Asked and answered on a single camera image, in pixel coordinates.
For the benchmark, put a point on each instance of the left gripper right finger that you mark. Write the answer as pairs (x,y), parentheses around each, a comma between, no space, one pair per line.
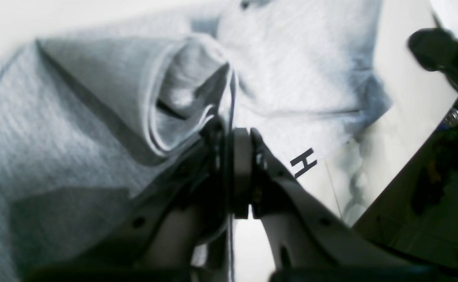
(308,242)

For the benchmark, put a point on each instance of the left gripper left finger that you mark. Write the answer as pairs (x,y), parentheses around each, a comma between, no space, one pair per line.
(156,241)

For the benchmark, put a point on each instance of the grey T-shirt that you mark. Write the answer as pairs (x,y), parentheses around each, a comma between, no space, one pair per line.
(89,119)

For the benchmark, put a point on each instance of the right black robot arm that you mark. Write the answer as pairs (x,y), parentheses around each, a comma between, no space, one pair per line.
(436,50)

